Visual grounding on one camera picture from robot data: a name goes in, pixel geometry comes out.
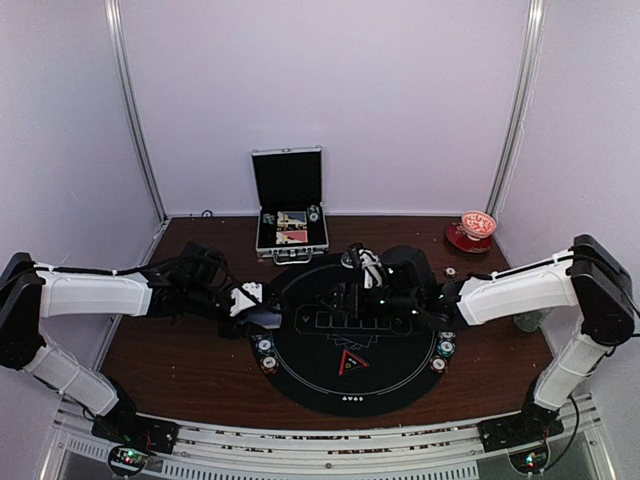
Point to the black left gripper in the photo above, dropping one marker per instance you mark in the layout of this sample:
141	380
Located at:
234	329

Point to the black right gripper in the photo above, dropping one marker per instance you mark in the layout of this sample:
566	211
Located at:
356	288

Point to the green chips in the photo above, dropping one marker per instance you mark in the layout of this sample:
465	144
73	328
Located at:
264	346
446	348

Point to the blue patterned card deck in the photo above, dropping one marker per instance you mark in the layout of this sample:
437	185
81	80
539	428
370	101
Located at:
264	319

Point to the orange chips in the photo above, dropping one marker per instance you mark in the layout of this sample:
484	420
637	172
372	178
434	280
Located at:
438	364
269	364

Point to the blue chips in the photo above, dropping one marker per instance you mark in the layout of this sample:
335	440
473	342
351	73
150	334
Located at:
447	335

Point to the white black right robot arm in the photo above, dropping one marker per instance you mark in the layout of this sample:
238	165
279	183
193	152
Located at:
584	276

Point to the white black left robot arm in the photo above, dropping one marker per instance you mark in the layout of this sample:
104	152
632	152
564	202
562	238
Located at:
197	282

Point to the clear dealer button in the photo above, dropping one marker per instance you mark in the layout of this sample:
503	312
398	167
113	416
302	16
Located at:
346	260

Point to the red saucer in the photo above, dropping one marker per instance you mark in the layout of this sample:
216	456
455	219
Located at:
456	236

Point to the red patterned bowl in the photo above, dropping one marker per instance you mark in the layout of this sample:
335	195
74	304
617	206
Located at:
478	225

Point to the red triangle all-in marker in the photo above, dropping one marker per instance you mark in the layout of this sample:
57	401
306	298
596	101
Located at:
351	363

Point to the red card deck box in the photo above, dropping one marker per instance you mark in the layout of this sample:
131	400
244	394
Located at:
288	237

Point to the round black poker mat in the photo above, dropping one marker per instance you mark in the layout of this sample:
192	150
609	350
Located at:
310	341

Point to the green chip stack in case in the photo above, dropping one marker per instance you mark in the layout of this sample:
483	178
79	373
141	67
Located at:
313	213

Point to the blue card deck box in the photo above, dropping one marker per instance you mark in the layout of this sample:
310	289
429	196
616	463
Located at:
291	218

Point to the aluminium poker case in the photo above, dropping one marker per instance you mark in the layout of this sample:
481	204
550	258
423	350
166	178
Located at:
289	179

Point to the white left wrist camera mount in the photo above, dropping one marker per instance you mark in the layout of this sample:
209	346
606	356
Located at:
245	297

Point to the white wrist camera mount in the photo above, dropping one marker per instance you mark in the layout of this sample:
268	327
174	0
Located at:
371	265
245	297

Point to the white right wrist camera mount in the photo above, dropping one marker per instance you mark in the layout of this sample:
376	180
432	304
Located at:
371	265

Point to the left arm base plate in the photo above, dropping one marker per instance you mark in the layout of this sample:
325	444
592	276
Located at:
147	434

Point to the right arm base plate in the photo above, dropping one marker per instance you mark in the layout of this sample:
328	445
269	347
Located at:
516	430

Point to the right aluminium frame post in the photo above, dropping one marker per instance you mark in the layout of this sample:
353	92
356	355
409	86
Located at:
523	91

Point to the aluminium frame post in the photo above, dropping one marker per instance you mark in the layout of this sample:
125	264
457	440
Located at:
118	41
523	91

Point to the left aluminium frame post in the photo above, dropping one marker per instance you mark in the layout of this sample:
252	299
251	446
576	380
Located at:
118	41

